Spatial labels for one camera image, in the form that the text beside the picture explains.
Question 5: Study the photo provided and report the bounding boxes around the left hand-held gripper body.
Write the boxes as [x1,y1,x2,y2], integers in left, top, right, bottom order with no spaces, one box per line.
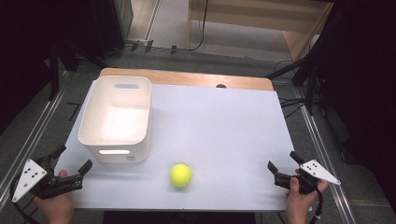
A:
[11,154,85,203]

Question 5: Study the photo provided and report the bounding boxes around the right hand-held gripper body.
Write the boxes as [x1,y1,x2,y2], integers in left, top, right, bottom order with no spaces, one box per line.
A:
[274,159,342,196]

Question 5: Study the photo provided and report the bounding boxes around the white plastic bin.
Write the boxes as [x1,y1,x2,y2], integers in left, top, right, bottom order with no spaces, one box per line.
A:
[78,75,153,164]

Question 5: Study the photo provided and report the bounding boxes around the yellow tennis ball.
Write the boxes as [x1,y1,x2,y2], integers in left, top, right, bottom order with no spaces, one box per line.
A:
[169,163,193,189]

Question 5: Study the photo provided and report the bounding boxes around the person's left hand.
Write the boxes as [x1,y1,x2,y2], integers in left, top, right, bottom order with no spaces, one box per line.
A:
[32,169,76,224]

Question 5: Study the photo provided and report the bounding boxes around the person's right hand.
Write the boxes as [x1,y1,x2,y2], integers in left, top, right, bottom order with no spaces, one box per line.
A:
[284,168,330,220]

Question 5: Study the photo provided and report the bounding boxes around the white table mat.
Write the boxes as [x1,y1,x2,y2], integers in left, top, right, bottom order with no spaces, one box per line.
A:
[54,79,296,213]

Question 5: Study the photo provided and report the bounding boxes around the black tripod stand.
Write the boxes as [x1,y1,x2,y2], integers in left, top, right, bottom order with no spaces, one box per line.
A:
[265,46,332,117]

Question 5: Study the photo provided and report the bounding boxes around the black metal stand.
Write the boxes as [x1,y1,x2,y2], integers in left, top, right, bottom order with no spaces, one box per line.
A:
[47,38,109,102]

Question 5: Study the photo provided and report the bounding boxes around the dark curtain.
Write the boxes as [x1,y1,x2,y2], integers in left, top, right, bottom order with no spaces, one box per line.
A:
[312,0,396,206]
[0,0,94,135]

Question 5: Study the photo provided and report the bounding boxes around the black cabinet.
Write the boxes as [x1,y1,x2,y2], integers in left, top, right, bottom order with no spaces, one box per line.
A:
[89,0,134,60]

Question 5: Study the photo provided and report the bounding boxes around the wooden shelf unit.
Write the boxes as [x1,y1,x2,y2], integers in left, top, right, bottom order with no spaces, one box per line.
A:
[186,0,334,63]

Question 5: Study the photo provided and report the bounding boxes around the metal floor rail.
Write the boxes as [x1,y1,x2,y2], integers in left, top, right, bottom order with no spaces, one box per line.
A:
[292,87,358,224]
[0,70,73,213]

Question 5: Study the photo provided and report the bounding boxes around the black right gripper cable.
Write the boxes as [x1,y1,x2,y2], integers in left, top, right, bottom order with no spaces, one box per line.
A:
[312,188,324,224]

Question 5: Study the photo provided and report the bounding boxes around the black floor cables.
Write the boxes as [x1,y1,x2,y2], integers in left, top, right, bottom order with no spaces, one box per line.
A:
[273,60,312,120]

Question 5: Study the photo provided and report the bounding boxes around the black hanging cable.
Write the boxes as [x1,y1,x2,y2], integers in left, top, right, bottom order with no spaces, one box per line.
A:
[186,0,210,53]

